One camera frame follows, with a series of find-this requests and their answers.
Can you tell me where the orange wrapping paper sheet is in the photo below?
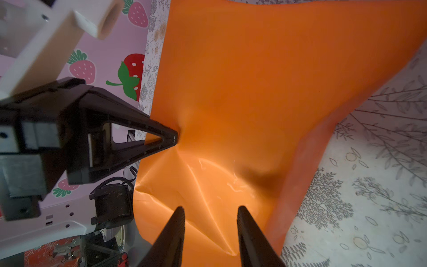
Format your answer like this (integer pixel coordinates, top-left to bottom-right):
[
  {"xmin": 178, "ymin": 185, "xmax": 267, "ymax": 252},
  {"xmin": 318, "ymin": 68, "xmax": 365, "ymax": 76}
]
[{"xmin": 133, "ymin": 1, "xmax": 427, "ymax": 267}]

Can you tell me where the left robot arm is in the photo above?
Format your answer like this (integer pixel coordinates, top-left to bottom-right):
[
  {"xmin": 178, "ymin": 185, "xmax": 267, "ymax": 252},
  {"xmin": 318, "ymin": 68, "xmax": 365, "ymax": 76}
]
[{"xmin": 1, "ymin": 78, "xmax": 178, "ymax": 258}]

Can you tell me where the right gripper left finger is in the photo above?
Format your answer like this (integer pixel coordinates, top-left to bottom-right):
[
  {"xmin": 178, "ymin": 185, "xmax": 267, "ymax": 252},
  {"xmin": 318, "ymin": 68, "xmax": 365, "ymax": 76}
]
[{"xmin": 137, "ymin": 206, "xmax": 185, "ymax": 267}]

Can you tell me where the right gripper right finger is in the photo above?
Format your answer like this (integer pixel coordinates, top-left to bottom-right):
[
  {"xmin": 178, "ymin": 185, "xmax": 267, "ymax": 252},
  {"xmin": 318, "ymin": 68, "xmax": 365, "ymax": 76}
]
[{"xmin": 237, "ymin": 206, "xmax": 286, "ymax": 267}]

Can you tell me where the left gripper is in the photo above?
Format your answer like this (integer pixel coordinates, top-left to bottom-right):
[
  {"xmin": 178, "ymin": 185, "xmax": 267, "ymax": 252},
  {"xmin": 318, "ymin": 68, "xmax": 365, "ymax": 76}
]
[{"xmin": 1, "ymin": 77, "xmax": 178, "ymax": 221}]

